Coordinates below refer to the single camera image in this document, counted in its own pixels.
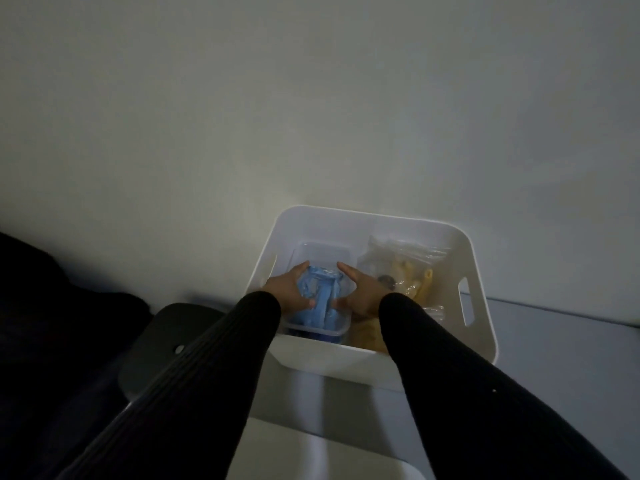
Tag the person's left hand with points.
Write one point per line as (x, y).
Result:
(285, 292)

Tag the person's right hand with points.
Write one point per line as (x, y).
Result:
(367, 294)

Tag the person's left thumb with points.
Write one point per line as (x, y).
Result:
(307, 304)

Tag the person's right thumb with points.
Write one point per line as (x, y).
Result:
(341, 303)

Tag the blue plastic packet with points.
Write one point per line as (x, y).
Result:
(320, 309)

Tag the person's right forearm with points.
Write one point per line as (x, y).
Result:
(465, 394)

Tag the person's left forearm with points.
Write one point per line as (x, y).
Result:
(190, 389)

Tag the clear plastic container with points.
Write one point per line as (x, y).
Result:
(320, 252)

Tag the white plastic storage bin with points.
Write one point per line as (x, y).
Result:
(325, 367)

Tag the clear bag of yellow items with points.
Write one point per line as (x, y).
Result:
(410, 274)

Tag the white plastic lid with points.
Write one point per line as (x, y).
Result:
(320, 454)

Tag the grey stool seat with hole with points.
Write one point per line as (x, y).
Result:
(155, 344)

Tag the black fabric bundle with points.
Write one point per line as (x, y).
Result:
(55, 319)

